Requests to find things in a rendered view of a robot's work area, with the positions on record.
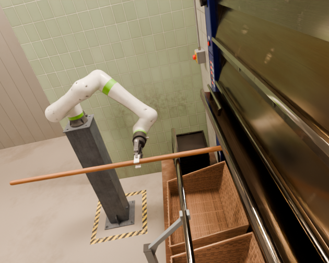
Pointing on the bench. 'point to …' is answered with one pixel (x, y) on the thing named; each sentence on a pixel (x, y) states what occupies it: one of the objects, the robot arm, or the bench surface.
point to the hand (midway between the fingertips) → (137, 161)
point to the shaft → (116, 165)
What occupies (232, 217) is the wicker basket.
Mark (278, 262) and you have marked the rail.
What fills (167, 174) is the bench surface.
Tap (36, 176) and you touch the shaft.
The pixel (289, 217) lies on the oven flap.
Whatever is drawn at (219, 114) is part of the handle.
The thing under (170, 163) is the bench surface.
